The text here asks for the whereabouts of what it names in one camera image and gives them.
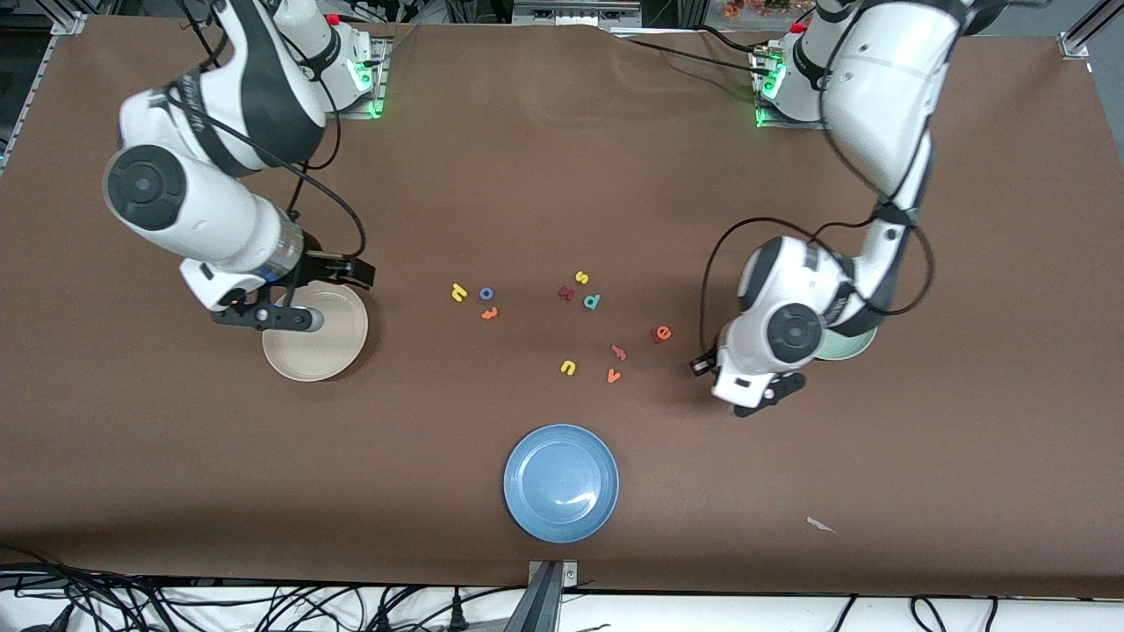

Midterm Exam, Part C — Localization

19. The beige plate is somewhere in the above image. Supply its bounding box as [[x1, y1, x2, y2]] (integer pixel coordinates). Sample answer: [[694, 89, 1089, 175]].
[[262, 290, 370, 383]]

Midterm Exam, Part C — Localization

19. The pale green plate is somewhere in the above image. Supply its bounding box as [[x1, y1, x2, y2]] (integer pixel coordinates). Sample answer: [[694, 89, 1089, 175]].
[[817, 323, 879, 363]]

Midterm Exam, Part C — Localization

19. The blue plate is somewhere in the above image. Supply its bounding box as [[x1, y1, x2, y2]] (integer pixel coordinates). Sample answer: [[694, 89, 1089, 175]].
[[503, 424, 621, 544]]

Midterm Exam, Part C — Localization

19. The brown table cover sheet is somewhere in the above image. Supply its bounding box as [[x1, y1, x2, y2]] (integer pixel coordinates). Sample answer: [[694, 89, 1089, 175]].
[[0, 13, 1124, 600]]

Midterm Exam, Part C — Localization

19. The grey metal equipment box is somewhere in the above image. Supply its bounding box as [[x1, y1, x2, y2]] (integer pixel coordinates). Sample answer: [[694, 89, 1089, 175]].
[[512, 0, 644, 27]]

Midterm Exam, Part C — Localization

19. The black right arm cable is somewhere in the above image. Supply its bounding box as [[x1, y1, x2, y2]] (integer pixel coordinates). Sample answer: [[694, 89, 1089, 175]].
[[167, 0, 368, 264]]

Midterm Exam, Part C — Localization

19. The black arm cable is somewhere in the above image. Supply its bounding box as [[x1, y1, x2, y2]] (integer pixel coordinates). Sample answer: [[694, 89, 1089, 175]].
[[167, 0, 368, 264], [698, 53, 936, 356]]

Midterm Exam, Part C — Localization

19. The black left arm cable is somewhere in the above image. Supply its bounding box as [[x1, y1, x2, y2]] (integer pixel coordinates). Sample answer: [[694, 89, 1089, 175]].
[[698, 53, 936, 356]]

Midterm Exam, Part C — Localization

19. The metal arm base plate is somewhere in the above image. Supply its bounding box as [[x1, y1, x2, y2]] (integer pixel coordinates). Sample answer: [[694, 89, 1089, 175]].
[[749, 44, 848, 131], [334, 35, 392, 120]]

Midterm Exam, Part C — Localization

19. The grey metal camera bracket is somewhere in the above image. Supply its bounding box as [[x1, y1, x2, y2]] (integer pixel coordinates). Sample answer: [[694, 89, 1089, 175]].
[[527, 559, 580, 632]]

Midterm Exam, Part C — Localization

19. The black cable on table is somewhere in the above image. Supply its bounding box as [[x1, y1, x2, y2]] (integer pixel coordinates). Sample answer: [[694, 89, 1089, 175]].
[[610, 32, 767, 76], [692, 24, 760, 54]]

